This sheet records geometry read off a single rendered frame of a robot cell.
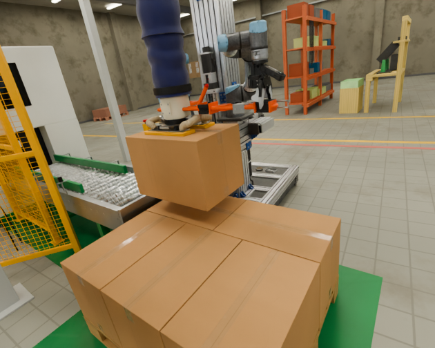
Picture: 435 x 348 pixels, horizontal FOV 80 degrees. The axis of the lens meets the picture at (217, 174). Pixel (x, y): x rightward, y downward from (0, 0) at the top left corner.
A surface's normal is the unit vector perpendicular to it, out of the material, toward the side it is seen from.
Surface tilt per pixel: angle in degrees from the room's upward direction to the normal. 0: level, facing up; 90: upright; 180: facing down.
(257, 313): 0
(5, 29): 90
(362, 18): 90
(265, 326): 0
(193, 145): 90
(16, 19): 90
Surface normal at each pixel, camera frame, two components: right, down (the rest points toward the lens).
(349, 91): -0.59, 0.37
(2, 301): 0.80, 0.11
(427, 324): -0.14, -0.92
